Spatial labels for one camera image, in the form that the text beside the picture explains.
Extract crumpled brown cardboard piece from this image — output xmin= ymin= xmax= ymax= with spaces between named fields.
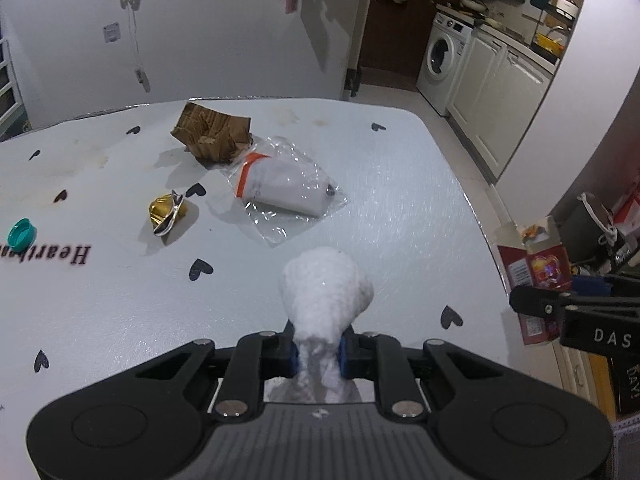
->
xmin=171 ymin=102 xmax=253 ymax=164

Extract white front-load washing machine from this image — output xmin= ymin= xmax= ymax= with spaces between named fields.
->
xmin=416 ymin=12 xmax=473 ymax=117

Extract teal bottle cap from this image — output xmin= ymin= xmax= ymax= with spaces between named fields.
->
xmin=6 ymin=218 xmax=37 ymax=254

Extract white tissue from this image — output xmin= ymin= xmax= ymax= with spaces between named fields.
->
xmin=266 ymin=247 xmax=374 ymax=404

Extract clear plastic bag white packet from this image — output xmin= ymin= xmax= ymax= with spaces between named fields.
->
xmin=206 ymin=136 xmax=347 ymax=247

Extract gold foil wrapper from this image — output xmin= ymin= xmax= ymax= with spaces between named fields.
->
xmin=149 ymin=190 xmax=188 ymax=237

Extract dark grey fabric basket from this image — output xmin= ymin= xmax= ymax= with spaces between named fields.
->
xmin=559 ymin=192 xmax=618 ymax=266

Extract red snack box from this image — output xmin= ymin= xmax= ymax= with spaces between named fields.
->
xmin=495 ymin=216 xmax=572 ymax=346

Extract white kitchen cabinets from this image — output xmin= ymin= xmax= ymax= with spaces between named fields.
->
xmin=447 ymin=26 xmax=555 ymax=183

